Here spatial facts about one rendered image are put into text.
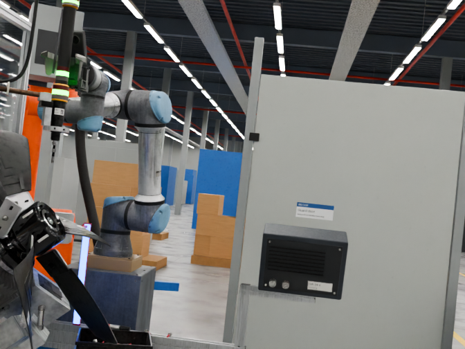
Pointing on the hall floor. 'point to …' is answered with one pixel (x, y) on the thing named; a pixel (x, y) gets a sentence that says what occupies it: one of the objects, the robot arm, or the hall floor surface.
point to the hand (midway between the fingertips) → (59, 53)
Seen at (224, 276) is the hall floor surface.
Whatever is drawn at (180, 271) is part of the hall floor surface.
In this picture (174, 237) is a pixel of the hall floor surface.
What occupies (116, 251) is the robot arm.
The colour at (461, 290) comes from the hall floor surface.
